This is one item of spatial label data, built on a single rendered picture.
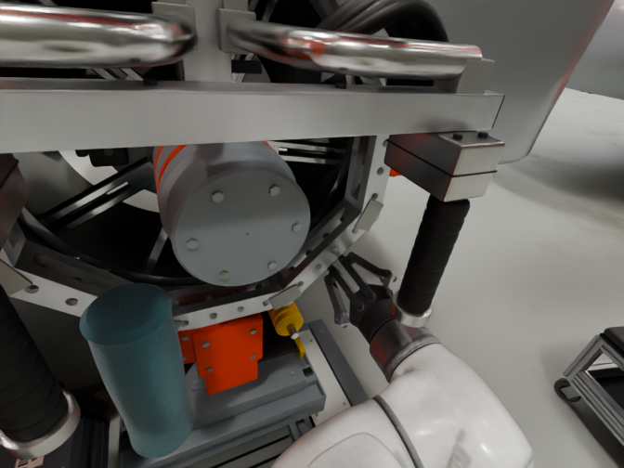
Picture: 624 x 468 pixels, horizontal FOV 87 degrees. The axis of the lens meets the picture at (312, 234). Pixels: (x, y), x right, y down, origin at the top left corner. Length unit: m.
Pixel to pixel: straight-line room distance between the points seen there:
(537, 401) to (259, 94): 1.38
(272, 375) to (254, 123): 0.80
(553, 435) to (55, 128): 1.41
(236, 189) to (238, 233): 0.04
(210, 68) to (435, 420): 0.44
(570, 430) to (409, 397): 1.07
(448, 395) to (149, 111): 0.39
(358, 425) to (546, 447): 1.02
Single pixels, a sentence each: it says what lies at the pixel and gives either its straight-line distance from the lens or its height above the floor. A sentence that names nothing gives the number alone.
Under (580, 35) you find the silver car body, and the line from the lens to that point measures 1.03.
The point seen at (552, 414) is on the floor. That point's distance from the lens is 1.47.
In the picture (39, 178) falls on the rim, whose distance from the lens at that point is 0.63.
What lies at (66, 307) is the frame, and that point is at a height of 0.68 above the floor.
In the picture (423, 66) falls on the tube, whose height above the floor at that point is 1.00.
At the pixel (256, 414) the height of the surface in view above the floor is 0.15.
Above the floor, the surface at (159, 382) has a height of 0.65.
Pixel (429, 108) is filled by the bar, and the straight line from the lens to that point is 0.28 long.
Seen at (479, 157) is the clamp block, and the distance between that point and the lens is 0.30.
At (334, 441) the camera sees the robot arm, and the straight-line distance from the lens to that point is 0.41.
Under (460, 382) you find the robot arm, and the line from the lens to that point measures 0.44.
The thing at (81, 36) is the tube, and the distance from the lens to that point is 0.21.
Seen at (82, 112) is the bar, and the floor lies 0.97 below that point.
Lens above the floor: 1.02
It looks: 33 degrees down
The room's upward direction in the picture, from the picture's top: 6 degrees clockwise
